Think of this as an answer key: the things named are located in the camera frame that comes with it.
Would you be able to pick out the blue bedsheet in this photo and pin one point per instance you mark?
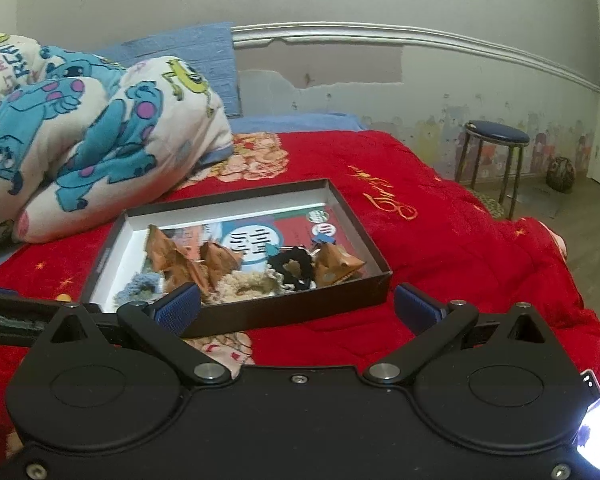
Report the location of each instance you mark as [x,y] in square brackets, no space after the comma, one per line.
[300,122]

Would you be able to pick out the red bear print blanket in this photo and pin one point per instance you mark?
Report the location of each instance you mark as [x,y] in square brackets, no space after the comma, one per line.
[455,270]

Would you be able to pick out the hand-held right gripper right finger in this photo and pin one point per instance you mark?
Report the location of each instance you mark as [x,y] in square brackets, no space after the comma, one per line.
[416,307]

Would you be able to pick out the black cardboard box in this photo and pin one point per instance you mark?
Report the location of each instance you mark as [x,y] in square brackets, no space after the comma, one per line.
[280,312]

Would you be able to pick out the picture cover book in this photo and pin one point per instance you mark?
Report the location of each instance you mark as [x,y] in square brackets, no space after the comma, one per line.
[290,225]

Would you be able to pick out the dark patterned ball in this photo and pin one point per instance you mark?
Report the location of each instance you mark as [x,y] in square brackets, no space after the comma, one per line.
[561,174]

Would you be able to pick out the black scrunchie with white trim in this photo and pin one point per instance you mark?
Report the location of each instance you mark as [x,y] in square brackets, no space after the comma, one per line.
[287,267]

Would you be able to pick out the blue crochet scrunchie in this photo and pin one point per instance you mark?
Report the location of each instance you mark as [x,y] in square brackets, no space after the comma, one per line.
[135,290]

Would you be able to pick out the blue topped metal stool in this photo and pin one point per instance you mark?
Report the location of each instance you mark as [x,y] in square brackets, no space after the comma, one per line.
[495,132]

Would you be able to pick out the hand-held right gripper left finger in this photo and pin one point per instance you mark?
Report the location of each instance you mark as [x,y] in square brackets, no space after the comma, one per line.
[177,310]

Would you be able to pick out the beige crochet scrunchie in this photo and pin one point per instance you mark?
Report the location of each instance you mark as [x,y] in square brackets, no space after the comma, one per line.
[245,285]

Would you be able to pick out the blue pillow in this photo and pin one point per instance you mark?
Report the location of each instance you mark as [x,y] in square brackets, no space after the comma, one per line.
[190,55]

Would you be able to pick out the monster print quilt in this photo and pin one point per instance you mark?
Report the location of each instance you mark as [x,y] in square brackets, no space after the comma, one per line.
[95,135]

